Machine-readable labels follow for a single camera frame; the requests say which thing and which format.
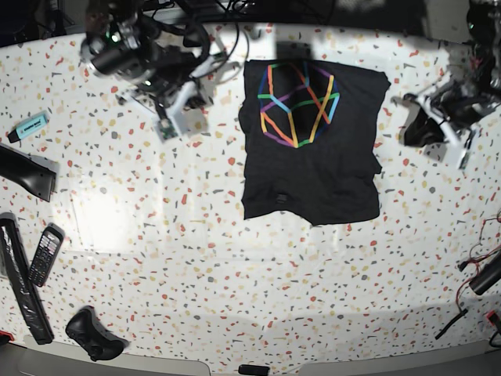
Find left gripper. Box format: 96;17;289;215
402;79;500;147

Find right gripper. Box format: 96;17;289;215
117;52;229;125

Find black T-shirt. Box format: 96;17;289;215
239;59;390;226

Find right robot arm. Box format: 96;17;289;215
81;1;229;138

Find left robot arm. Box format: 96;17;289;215
403;1;500;156

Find light blue highlighter pen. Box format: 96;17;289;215
7;111;49;143

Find black remote control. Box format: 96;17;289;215
28;226;64;287

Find small red connector block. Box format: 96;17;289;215
486;310;501;331

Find long black bar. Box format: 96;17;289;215
1;219;54;345

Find black game controller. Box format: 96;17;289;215
65;306;126;362

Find small black usb stick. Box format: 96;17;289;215
238;364;270;376

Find red clamp at edge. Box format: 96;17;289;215
0;331;13;346

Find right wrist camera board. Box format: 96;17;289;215
155;117;182;143

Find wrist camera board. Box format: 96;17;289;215
155;117;182;143
443;142;471;170

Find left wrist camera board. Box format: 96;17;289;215
443;142;471;170

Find black cylinder with wires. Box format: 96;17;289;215
469;254;501;295

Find black curved plastic handle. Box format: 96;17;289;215
1;146;56;202

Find black cable tie strap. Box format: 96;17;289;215
434;308;469;341

